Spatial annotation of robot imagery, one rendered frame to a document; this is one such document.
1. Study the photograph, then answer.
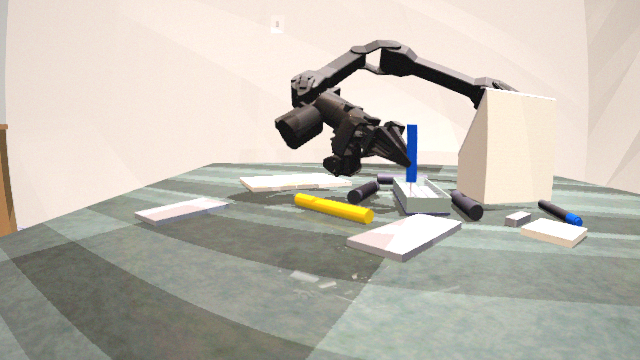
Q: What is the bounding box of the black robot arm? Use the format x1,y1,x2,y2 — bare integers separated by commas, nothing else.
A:
274,39,521,177

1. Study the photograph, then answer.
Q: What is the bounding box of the yellow cylinder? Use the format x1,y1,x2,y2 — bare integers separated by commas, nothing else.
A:
294,193,374,224

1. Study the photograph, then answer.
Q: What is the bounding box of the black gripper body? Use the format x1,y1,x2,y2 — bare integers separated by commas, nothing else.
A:
331,102,406,159

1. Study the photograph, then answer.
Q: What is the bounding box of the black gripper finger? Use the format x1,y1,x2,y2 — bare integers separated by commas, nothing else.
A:
389,126,407,155
360,126,412,168

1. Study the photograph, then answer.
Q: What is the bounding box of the blue stylus with white tip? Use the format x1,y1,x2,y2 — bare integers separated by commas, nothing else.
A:
405,124,418,191

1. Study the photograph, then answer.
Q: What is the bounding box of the grey cylinder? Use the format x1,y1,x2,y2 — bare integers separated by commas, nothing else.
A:
347,180,380,205
377,173,428,184
450,190,484,221

